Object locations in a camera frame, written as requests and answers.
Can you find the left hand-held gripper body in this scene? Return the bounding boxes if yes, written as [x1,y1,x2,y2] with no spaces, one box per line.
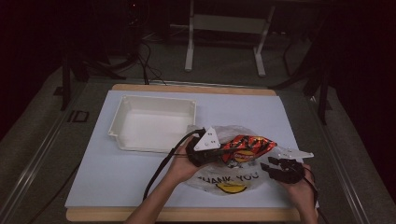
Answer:
[185,126,232,168]

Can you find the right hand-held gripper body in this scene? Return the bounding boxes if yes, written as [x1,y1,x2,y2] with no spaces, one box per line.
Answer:
[266,147,315,185]

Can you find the red orange snack bag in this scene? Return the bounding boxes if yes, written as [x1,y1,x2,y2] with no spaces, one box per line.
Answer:
[219,133,278,165]

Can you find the clear plastic shopping bag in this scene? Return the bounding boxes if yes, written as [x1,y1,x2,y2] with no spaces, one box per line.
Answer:
[184,124,283,197]

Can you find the white plastic tray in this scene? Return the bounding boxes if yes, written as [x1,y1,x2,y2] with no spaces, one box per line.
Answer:
[107,94,198,154]

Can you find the person's right hand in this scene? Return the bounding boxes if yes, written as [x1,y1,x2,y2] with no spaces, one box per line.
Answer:
[279,163,319,213]

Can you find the person's left hand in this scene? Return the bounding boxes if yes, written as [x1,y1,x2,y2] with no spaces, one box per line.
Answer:
[167,139,207,185]

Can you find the white table sheet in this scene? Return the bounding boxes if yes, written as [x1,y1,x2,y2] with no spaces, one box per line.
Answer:
[64,89,319,209]

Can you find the white metal stand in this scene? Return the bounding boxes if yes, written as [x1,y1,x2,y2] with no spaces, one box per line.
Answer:
[184,0,276,78]

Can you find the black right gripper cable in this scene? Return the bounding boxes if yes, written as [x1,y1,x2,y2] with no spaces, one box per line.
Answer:
[306,167,332,224]

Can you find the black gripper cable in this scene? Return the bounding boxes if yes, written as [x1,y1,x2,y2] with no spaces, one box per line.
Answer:
[306,167,332,224]
[142,128,207,202]

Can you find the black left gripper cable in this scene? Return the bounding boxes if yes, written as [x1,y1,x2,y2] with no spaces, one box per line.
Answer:
[142,128,207,202]

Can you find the metal floor rail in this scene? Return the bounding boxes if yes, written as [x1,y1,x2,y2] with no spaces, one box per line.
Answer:
[0,83,82,216]
[306,92,372,224]

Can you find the black floor cables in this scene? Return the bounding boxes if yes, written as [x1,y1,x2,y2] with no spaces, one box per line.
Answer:
[134,38,167,86]

